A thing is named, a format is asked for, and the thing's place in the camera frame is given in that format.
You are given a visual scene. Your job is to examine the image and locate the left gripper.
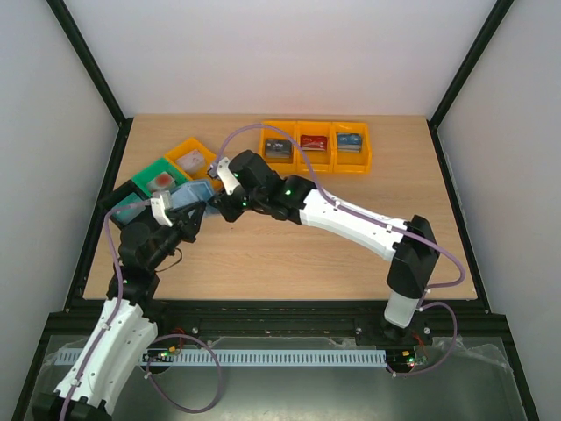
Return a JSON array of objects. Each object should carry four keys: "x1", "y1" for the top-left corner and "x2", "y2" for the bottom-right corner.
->
[{"x1": 146, "y1": 201, "x2": 207, "y2": 271}]

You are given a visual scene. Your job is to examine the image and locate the blue leather card holder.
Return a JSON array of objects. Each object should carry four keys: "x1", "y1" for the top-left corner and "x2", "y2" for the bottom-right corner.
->
[{"x1": 171, "y1": 179, "x2": 219, "y2": 217}]

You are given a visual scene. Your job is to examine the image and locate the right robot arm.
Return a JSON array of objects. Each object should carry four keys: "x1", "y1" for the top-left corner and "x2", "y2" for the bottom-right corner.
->
[{"x1": 209, "y1": 150, "x2": 440, "y2": 344}]

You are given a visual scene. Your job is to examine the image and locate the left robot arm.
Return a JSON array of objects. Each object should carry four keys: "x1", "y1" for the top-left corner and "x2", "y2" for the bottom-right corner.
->
[{"x1": 32, "y1": 196, "x2": 207, "y2": 420}]

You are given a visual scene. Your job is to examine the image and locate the red dotted card stack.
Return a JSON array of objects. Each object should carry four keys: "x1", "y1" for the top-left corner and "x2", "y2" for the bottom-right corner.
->
[{"x1": 146, "y1": 171, "x2": 176, "y2": 194}]

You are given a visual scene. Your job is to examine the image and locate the white card stack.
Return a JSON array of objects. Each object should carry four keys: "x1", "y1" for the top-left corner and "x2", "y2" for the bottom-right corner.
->
[{"x1": 175, "y1": 149, "x2": 206, "y2": 175}]

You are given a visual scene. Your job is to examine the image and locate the teal card stack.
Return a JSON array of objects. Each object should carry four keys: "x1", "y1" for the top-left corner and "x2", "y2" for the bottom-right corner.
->
[{"x1": 110, "y1": 193, "x2": 146, "y2": 225}]

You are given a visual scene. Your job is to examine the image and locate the black card stack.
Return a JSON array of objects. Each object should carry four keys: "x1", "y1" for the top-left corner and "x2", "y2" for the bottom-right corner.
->
[{"x1": 265, "y1": 139, "x2": 293, "y2": 160}]

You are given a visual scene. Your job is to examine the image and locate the yellow bin with red cards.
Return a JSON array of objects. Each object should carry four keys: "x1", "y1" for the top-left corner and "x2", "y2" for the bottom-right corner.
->
[{"x1": 296, "y1": 120, "x2": 335, "y2": 173}]

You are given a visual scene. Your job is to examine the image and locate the blue card stack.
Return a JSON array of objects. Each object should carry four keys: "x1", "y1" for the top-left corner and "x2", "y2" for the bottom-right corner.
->
[{"x1": 336, "y1": 132, "x2": 363, "y2": 153}]

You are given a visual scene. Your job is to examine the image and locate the yellow bin with blue cards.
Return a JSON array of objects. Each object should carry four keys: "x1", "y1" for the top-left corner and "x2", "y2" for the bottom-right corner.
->
[{"x1": 332, "y1": 121, "x2": 373, "y2": 174}]

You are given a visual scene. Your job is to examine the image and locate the green storage bin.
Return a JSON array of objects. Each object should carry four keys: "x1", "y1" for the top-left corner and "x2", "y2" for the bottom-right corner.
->
[{"x1": 132, "y1": 158, "x2": 191, "y2": 196}]

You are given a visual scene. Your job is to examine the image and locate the yellow bin left group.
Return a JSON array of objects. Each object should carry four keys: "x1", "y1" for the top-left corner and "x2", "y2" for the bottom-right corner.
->
[{"x1": 164, "y1": 137, "x2": 222, "y2": 189}]

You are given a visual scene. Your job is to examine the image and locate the black storage bin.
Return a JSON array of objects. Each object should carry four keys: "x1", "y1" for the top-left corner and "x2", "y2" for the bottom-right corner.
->
[{"x1": 98, "y1": 180, "x2": 148, "y2": 230}]

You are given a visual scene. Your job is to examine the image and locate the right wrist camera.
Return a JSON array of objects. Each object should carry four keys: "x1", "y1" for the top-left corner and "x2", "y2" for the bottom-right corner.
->
[{"x1": 207, "y1": 157, "x2": 241, "y2": 196}]

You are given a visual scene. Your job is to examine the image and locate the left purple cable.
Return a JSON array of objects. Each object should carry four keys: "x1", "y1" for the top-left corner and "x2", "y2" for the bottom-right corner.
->
[{"x1": 56, "y1": 199, "x2": 224, "y2": 421}]

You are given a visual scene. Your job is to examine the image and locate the purple cable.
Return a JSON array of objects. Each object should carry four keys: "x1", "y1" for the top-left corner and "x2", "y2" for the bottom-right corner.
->
[
  {"x1": 214, "y1": 124, "x2": 466, "y2": 379},
  {"x1": 56, "y1": 199, "x2": 224, "y2": 421}
]

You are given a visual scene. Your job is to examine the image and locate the grey slotted cable duct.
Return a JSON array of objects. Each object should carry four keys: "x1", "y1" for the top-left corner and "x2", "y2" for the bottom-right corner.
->
[{"x1": 56, "y1": 347, "x2": 387, "y2": 368}]

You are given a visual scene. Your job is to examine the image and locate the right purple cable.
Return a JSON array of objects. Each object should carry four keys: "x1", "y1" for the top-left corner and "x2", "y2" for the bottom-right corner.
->
[{"x1": 214, "y1": 124, "x2": 466, "y2": 379}]

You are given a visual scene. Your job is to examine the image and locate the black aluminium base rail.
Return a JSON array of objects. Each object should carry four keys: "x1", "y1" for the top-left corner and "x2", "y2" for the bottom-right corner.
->
[{"x1": 43, "y1": 299, "x2": 514, "y2": 347}]

